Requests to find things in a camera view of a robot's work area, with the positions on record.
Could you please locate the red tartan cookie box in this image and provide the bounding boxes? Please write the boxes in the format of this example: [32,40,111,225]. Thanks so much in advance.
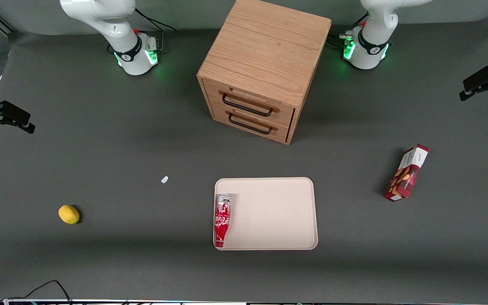
[384,144,430,202]

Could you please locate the beige plastic tray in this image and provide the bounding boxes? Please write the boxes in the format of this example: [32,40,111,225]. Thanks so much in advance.
[213,177,319,251]

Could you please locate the wooden drawer cabinet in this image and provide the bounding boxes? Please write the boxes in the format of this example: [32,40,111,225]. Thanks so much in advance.
[197,0,333,145]

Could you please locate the yellow lemon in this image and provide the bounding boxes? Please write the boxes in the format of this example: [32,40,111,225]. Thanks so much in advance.
[58,205,80,225]

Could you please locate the short black drawer handle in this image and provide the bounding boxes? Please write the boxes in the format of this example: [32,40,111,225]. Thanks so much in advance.
[228,112,273,135]

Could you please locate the long black drawer handle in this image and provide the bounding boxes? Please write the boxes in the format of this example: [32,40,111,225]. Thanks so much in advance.
[222,93,274,117]

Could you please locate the black right arm base cable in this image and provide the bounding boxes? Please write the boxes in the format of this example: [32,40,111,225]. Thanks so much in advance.
[135,8,177,52]

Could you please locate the black arm base cable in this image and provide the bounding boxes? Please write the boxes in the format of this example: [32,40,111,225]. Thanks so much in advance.
[135,8,177,52]
[328,12,370,48]

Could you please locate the black left arm base cable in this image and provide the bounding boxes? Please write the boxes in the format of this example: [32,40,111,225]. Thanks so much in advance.
[328,12,370,48]

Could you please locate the black camera clamp stand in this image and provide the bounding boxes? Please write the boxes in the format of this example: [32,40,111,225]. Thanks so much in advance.
[459,55,488,102]
[0,87,36,135]

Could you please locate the thin black floor cable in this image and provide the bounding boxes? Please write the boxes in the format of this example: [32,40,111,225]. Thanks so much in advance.
[7,280,73,304]

